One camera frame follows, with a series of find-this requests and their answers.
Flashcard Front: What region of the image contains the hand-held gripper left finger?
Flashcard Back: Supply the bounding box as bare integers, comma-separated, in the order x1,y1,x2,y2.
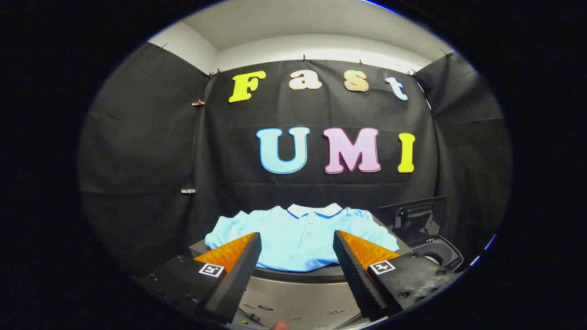
137,232,262,324

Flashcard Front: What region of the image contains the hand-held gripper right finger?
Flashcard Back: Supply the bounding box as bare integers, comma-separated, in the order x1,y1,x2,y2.
333,230,460,322

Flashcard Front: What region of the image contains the light blue polo shirt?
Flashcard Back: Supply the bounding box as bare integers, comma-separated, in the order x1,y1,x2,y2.
205,203,400,273

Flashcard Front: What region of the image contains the dark glass washing machine lid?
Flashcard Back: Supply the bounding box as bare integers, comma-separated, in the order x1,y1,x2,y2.
379,196,448,240

